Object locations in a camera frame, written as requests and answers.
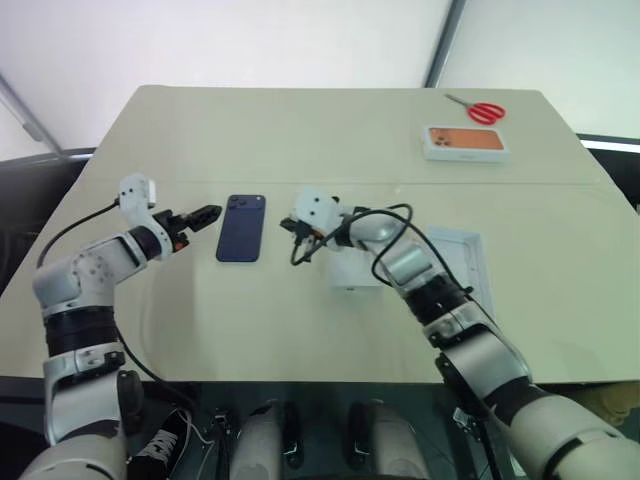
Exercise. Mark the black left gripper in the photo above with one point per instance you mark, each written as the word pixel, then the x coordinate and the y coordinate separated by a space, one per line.
pixel 172 225

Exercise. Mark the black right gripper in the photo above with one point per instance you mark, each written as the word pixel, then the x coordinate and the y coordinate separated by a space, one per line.
pixel 302 234

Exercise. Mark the dark blue smartphone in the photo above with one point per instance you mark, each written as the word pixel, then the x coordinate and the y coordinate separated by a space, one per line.
pixel 241 230

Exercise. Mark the white iPhone box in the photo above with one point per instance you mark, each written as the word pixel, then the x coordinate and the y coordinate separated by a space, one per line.
pixel 477 280

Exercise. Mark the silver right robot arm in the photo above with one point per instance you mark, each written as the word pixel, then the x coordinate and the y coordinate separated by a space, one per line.
pixel 475 350

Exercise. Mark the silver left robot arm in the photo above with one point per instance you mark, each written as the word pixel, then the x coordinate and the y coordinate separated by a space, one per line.
pixel 75 275

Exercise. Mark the white phone box base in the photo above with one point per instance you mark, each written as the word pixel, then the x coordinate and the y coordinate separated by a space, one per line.
pixel 350 272

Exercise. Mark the phone box with orange print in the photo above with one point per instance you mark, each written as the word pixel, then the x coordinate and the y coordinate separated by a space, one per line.
pixel 465 142

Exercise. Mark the black rounded leg part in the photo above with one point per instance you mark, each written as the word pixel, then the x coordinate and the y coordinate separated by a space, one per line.
pixel 293 430

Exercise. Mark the grey rounded leg shell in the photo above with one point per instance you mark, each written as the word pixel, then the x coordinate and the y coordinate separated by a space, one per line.
pixel 397 445
pixel 257 440

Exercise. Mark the black sneaker with white laces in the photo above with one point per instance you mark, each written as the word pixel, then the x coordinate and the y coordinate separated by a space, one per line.
pixel 160 445

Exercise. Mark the black object with shiny strip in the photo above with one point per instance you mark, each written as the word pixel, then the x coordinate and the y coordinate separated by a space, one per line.
pixel 615 170

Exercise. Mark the tan crumpled object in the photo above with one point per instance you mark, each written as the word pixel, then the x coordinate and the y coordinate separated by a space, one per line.
pixel 612 402

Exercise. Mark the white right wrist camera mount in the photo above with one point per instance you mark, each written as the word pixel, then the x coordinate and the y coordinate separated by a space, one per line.
pixel 315 205

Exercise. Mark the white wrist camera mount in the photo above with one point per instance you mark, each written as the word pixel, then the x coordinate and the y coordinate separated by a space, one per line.
pixel 315 205
pixel 135 192

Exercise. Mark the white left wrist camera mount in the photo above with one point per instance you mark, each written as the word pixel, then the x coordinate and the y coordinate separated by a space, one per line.
pixel 135 192

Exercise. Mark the grey metal frame pole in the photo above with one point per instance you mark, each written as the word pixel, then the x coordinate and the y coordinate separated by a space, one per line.
pixel 445 45
pixel 35 127

